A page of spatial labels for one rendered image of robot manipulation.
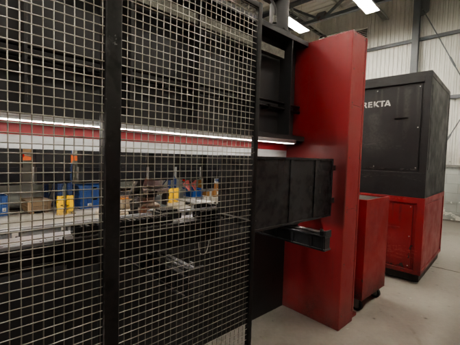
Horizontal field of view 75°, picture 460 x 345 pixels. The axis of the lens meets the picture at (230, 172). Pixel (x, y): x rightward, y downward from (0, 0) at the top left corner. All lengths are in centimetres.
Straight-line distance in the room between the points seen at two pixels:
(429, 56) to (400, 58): 62
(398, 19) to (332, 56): 696
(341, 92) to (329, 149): 44
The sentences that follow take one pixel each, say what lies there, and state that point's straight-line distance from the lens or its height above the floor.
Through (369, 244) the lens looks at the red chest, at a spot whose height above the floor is 60.
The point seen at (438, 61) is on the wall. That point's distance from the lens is 896.
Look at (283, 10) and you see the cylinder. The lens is 268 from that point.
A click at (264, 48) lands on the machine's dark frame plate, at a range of 237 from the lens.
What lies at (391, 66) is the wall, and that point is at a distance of 919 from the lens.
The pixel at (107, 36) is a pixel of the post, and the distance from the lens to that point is 102.
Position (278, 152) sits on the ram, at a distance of 264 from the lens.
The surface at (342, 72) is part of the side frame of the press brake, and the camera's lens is 255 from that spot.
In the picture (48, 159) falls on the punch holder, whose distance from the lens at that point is 167.
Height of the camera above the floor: 133
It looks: 3 degrees down
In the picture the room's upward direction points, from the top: 2 degrees clockwise
